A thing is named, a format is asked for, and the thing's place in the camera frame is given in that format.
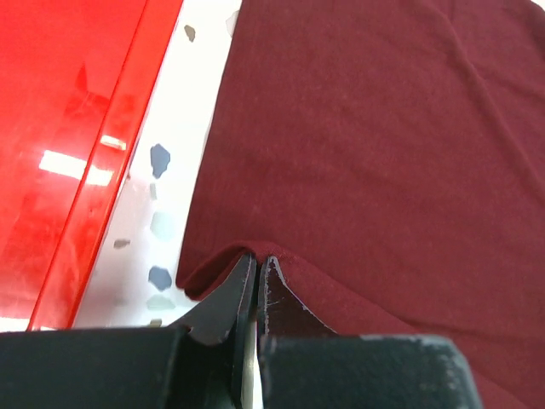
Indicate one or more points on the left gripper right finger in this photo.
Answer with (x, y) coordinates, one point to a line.
(281, 315)

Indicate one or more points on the dark red t shirt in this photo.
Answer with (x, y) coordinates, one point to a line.
(390, 154)

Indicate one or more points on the red plastic bin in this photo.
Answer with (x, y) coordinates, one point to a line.
(76, 80)

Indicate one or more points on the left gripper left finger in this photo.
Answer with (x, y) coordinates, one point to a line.
(215, 360)

